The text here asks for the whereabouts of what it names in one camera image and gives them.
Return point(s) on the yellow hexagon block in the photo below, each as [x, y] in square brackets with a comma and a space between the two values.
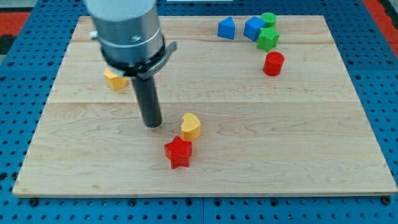
[114, 81]

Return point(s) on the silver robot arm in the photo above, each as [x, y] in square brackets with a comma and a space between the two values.
[130, 36]

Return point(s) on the yellow heart block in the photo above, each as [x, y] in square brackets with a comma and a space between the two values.
[191, 127]

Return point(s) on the red star block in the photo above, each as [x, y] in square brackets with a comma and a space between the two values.
[178, 152]

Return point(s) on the wooden board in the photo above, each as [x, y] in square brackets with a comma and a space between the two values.
[303, 133]

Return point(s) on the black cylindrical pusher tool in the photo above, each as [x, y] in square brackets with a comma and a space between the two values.
[147, 99]

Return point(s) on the blue triangle block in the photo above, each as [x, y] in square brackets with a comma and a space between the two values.
[226, 28]

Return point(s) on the red cylinder block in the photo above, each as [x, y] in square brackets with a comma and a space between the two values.
[273, 64]

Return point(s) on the blue cube block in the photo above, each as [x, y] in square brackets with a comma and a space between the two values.
[253, 27]

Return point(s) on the green star block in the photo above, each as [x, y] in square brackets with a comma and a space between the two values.
[268, 39]

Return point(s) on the green cylinder block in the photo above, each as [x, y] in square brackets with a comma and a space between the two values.
[269, 18]

